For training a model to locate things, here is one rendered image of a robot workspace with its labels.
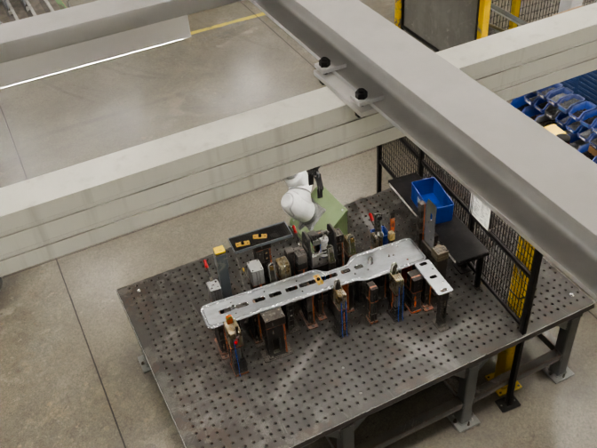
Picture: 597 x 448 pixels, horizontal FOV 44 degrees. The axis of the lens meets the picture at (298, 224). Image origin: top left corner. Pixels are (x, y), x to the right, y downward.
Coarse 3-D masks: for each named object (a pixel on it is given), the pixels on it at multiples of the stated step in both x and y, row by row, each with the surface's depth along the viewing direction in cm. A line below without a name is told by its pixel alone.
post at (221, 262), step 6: (216, 258) 434; (222, 258) 436; (216, 264) 440; (222, 264) 439; (222, 270) 443; (222, 276) 446; (228, 276) 448; (222, 282) 449; (228, 282) 450; (222, 288) 452; (228, 288) 454; (222, 294) 458; (228, 294) 457
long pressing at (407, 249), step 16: (400, 240) 455; (352, 256) 447; (368, 256) 447; (384, 256) 446; (400, 256) 445; (416, 256) 444; (304, 272) 439; (320, 272) 438; (336, 272) 438; (352, 272) 437; (368, 272) 436; (384, 272) 436; (256, 288) 431; (272, 288) 431; (304, 288) 429; (320, 288) 428; (208, 304) 424; (224, 304) 423; (256, 304) 422; (272, 304) 421; (208, 320) 415; (224, 320) 414
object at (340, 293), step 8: (336, 296) 420; (344, 296) 418; (336, 304) 425; (344, 304) 422; (336, 312) 432; (344, 312) 428; (336, 320) 435; (344, 320) 432; (336, 328) 441; (344, 328) 436; (344, 336) 439
